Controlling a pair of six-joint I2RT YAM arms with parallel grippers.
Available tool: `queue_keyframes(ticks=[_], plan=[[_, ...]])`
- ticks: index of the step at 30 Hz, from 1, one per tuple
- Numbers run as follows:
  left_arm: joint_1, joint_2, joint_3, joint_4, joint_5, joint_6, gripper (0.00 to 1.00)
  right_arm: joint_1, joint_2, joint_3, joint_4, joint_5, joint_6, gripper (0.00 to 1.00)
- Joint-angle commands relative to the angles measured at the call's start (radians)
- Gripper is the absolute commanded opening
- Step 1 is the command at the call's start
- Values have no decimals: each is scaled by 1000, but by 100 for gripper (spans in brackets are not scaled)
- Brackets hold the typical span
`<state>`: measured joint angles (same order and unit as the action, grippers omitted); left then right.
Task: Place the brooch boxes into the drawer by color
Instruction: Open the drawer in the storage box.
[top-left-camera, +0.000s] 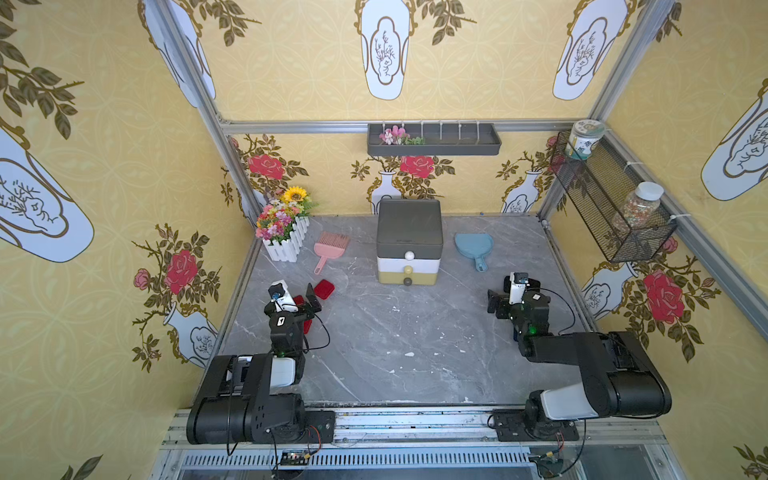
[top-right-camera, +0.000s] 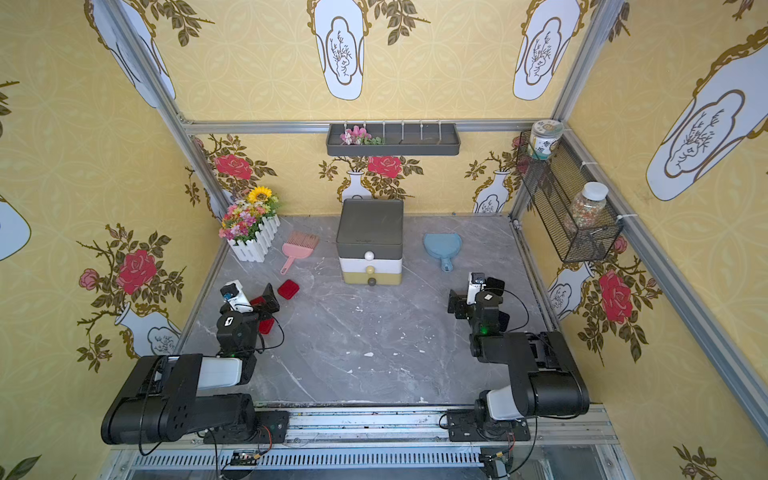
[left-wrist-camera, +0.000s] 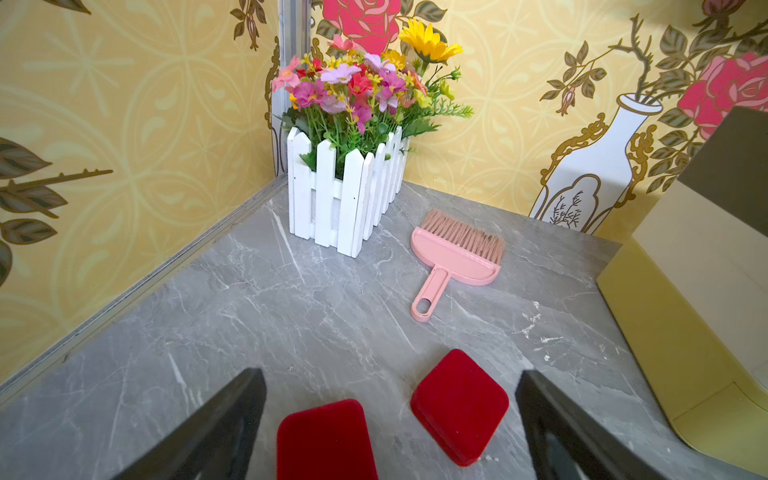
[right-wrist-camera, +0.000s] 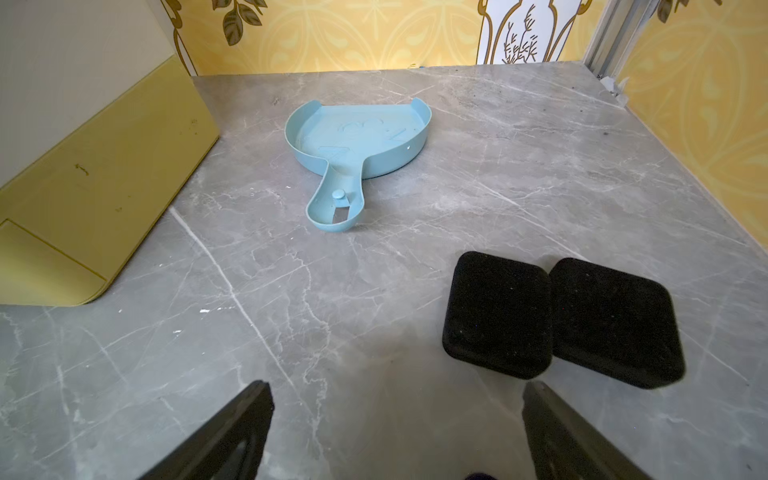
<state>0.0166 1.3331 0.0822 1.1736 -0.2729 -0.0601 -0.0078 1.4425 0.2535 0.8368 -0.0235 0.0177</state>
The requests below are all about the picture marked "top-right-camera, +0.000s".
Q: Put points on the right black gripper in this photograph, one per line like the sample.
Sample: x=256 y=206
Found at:
x=462 y=302

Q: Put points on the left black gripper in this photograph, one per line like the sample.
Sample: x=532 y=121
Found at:
x=260 y=303

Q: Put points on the grey top drawer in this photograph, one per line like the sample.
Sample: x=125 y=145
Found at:
x=379 y=251

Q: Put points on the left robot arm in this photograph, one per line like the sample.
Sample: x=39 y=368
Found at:
x=166 y=397

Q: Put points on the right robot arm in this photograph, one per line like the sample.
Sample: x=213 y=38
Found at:
x=543 y=378

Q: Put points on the three-tier drawer cabinet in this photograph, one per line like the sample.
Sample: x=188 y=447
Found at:
x=371 y=221

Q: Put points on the blue dustpan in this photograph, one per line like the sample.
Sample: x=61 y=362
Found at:
x=443 y=247

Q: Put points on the pink hand brush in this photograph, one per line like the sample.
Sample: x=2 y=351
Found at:
x=299 y=245

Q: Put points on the flower planter white fence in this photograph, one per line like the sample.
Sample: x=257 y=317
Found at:
x=250 y=225

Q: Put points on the circuit board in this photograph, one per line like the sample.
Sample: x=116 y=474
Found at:
x=244 y=458

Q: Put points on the jar of colourful beads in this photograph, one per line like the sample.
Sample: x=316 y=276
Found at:
x=586 y=206

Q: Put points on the labelled jar white lid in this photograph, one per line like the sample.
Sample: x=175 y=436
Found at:
x=544 y=138

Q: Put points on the pink flowers on shelf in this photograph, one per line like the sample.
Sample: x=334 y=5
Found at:
x=359 y=136

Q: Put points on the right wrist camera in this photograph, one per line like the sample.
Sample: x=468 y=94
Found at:
x=476 y=284

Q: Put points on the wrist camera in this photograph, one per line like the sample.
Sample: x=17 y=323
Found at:
x=234 y=297
x=476 y=284

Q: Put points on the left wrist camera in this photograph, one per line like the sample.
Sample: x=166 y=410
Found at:
x=234 y=297

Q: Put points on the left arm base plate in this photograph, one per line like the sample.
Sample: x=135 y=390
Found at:
x=261 y=427

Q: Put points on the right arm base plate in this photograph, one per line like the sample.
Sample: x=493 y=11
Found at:
x=465 y=425

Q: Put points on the black wire wall basket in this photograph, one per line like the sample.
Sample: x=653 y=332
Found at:
x=550 y=187

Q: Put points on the grey wall shelf tray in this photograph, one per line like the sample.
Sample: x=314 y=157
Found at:
x=405 y=138

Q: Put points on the aluminium rail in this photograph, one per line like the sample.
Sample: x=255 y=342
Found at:
x=392 y=437

